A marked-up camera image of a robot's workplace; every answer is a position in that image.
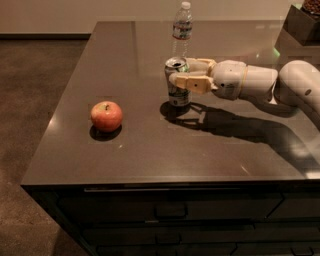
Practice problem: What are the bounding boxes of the silver green 7up can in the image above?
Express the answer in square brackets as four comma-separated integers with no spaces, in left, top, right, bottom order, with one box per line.
[164,57,190,107]

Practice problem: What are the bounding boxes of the dark cabinet drawers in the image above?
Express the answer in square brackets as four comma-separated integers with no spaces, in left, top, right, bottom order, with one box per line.
[23,185,320,256]

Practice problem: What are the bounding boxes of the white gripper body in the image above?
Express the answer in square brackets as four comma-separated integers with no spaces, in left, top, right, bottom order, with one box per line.
[210,60,247,100]

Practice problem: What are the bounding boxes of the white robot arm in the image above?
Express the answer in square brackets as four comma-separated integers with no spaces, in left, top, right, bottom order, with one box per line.
[166,57,320,130]

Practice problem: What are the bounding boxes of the clear plastic water bottle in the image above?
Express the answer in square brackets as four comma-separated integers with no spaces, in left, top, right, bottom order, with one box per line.
[172,1,193,57]

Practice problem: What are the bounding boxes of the red apple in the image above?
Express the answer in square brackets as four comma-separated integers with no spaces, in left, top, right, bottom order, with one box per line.
[90,101,123,132]

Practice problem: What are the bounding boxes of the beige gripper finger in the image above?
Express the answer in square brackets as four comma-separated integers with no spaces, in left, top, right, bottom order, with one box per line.
[169,73,218,94]
[187,58,217,73]

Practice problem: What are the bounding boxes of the dark box with snacks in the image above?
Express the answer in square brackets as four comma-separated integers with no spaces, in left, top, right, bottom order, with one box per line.
[275,5,320,64]

